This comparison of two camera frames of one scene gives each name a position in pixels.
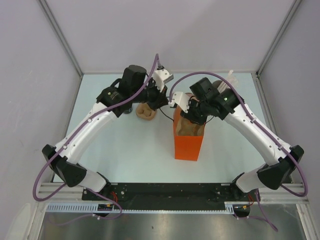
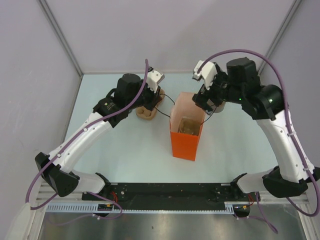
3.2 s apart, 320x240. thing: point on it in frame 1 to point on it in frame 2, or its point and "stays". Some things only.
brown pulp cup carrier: (144, 111) stays
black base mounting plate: (175, 195) stays
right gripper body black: (198, 112) to (217, 94)
